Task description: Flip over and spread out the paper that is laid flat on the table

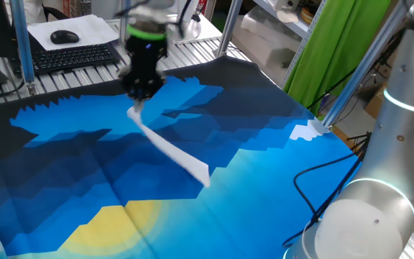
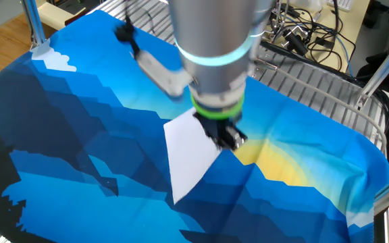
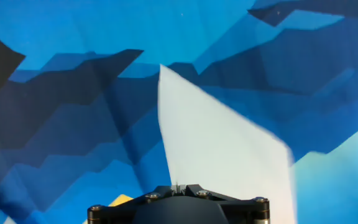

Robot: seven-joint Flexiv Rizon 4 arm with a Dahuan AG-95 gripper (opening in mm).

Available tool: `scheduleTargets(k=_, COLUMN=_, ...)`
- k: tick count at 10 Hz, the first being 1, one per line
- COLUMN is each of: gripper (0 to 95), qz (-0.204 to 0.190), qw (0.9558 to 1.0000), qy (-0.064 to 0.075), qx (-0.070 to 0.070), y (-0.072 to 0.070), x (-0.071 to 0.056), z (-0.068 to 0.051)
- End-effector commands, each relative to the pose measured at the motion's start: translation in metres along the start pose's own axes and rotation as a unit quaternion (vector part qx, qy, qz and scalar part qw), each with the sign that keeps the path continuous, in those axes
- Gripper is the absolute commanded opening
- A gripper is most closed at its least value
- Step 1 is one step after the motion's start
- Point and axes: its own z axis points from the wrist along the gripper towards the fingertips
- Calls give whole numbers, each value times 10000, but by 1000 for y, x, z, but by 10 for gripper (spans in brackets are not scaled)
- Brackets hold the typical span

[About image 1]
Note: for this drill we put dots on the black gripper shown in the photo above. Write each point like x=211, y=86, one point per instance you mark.
x=145, y=57

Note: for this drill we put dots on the white cloth strip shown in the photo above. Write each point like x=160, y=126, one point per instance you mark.
x=173, y=150

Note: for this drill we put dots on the blue mountain print tablecloth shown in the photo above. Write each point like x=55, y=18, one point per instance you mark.
x=149, y=162

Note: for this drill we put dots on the black computer keyboard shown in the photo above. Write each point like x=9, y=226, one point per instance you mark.
x=71, y=57

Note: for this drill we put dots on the white paper mouse pad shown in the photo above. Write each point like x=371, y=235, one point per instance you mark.
x=85, y=28

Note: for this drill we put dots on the black computer mouse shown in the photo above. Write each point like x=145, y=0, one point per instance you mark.
x=64, y=36

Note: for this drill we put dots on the white foam box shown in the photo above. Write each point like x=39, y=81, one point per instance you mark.
x=264, y=39

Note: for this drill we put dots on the white metal shelf rack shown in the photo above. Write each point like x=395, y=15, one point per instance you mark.
x=293, y=25

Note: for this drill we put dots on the green curtain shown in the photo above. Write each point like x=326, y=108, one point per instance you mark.
x=332, y=50

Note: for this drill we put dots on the diagonal silver aluminium strut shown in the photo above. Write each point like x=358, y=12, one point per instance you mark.
x=363, y=64

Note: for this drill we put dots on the brown cardboard box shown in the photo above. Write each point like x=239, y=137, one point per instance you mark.
x=374, y=104

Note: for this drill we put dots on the silver aluminium frame post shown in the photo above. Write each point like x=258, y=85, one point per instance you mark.
x=228, y=25

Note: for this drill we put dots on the blue aluminium frame post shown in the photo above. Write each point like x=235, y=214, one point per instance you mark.
x=23, y=39

